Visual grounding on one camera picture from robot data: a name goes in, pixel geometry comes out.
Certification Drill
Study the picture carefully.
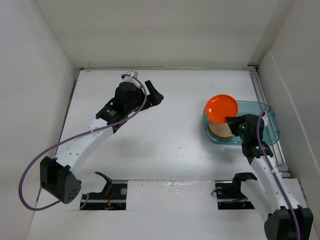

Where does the aluminium rail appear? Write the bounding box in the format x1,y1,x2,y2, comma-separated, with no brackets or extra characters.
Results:
80,65,259,71
248,65,292,179

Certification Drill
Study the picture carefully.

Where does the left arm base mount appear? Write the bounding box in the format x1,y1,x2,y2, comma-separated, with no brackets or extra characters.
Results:
79,171,128,211

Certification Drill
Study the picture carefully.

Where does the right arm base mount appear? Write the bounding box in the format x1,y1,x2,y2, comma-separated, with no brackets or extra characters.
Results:
211,180,254,210

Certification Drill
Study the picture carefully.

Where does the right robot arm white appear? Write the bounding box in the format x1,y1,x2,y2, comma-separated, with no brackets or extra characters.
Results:
225,113,314,240

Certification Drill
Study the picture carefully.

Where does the teal translucent plastic bin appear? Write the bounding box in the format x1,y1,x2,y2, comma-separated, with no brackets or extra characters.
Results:
201,99,280,146

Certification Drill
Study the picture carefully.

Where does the aluminium rail at back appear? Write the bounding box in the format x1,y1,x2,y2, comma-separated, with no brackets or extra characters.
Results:
80,65,259,71

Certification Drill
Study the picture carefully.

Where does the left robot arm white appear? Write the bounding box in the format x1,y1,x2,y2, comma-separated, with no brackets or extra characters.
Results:
40,80,164,204

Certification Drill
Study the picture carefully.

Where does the aluminium rail at right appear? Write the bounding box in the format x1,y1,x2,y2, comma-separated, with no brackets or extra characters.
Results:
248,65,292,179

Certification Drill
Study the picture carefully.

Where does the cream plate with small motifs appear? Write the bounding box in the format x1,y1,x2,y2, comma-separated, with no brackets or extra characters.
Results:
208,119,234,139

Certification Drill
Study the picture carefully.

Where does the large orange plate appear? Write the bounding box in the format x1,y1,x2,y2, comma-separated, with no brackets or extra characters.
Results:
204,94,239,124

